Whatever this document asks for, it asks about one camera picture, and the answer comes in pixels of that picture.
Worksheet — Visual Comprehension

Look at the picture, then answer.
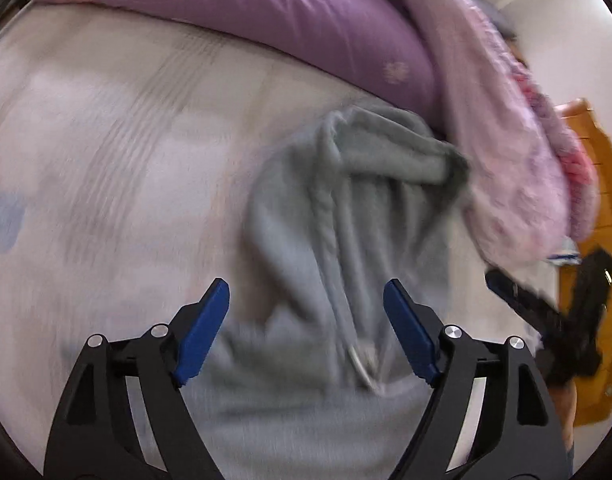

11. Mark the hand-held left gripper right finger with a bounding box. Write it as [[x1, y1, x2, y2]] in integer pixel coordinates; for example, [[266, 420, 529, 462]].
[[383, 279, 570, 480]]

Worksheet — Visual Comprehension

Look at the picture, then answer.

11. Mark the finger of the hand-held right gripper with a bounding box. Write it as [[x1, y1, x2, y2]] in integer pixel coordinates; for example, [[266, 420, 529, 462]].
[[485, 269, 568, 335], [566, 249, 612, 328]]

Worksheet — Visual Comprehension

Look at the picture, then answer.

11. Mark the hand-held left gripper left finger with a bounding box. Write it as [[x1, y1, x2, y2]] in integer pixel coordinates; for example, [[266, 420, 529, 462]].
[[43, 278, 231, 480]]

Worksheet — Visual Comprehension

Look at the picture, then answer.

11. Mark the grey hoodie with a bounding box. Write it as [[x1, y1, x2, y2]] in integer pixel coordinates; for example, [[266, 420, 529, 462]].
[[186, 104, 473, 480]]

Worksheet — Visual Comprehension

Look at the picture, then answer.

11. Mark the person's right forearm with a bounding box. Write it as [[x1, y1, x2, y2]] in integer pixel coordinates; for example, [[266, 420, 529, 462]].
[[556, 385, 579, 461]]

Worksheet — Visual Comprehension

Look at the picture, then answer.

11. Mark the red pink fluffy cloth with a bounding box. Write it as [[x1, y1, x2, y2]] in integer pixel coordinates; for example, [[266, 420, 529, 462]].
[[510, 67, 601, 243]]

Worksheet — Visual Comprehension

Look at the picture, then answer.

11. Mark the pale pink fleece blanket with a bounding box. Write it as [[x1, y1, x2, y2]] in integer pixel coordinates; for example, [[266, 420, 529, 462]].
[[386, 0, 594, 267]]

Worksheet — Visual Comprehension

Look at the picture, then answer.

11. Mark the white printed bed sheet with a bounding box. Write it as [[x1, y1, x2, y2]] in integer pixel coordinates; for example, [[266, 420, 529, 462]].
[[0, 0, 562, 480]]

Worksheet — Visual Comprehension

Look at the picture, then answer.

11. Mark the purple floral quilt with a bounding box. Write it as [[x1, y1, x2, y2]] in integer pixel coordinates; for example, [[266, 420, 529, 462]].
[[28, 0, 446, 128]]

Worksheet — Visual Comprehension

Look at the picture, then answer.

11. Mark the orange wooden bed frame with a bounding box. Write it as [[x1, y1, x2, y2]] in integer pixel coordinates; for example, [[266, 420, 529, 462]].
[[555, 98, 612, 429]]

